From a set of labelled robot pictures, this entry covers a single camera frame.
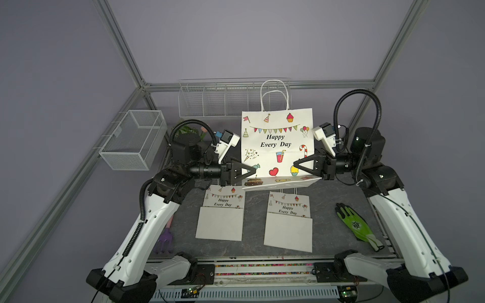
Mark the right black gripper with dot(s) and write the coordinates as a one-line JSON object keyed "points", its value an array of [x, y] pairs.
{"points": [[329, 168]]}

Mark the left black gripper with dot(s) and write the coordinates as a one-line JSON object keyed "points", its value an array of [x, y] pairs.
{"points": [[226, 172]]}

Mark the white party paper bag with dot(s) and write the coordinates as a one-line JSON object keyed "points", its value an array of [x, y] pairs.
{"points": [[288, 222]]}

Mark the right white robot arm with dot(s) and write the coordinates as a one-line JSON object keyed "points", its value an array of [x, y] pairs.
{"points": [[424, 272]]}

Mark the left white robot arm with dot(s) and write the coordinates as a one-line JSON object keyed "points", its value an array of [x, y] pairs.
{"points": [[124, 277]]}

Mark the pink artificial tulip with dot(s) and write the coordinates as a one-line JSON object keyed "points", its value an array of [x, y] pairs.
{"points": [[203, 133]]}

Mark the green artificial plant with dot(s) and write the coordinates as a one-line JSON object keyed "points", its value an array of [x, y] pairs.
{"points": [[188, 129]]}

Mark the green black work glove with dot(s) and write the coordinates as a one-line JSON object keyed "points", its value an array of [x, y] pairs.
{"points": [[358, 226]]}

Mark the purple small toy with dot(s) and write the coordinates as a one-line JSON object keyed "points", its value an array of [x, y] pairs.
{"points": [[164, 243]]}

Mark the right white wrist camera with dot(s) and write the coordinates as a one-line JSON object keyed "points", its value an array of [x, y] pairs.
{"points": [[325, 133]]}

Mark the white wire wall shelf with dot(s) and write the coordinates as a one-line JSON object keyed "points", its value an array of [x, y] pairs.
{"points": [[231, 97]]}

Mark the white wire mesh basket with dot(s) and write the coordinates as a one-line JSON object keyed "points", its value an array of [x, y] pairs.
{"points": [[135, 141]]}

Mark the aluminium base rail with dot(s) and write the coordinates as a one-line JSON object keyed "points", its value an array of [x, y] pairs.
{"points": [[273, 279]]}

